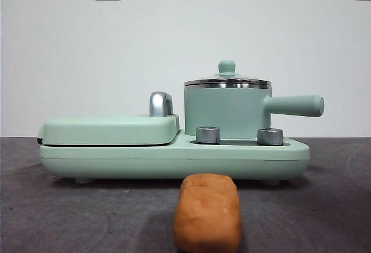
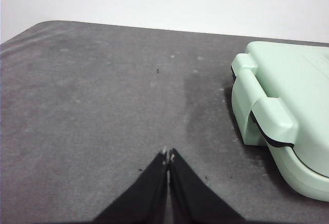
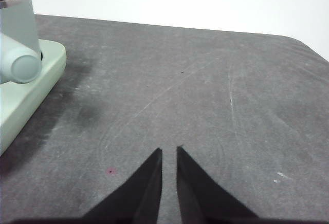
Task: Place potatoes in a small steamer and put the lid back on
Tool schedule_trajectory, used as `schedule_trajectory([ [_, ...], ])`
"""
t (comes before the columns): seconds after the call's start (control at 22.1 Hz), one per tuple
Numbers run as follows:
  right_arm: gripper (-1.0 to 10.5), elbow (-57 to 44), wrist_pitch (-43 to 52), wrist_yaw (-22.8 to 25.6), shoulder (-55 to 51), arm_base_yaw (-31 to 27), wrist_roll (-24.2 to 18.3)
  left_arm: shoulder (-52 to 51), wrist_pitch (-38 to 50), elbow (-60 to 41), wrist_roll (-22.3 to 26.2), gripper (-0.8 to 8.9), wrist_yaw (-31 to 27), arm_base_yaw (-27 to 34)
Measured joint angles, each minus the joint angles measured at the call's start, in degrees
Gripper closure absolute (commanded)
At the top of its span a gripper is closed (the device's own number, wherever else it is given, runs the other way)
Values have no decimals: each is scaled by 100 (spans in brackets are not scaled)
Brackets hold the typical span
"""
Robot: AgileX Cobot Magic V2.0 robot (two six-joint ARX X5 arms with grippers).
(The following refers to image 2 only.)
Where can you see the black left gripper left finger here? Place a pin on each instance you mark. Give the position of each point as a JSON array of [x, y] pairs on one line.
[[144, 195]]

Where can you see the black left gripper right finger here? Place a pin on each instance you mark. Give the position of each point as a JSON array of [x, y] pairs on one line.
[[190, 195]]

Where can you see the pale green griddle lid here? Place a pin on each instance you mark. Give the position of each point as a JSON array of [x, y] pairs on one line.
[[282, 67]]

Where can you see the pale green breakfast machine base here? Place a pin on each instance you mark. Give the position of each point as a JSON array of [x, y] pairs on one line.
[[308, 177]]

